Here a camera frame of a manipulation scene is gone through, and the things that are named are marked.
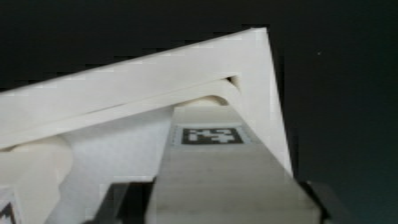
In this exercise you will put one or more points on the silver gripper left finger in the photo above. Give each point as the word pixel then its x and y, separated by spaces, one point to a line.
pixel 124 204

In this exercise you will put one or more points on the white desk top tray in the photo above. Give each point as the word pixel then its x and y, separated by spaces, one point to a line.
pixel 217 69

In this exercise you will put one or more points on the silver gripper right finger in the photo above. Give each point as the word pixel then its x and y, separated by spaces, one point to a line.
pixel 334 211

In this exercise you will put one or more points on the white desk leg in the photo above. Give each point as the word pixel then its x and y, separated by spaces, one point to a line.
pixel 33 167
pixel 222 184

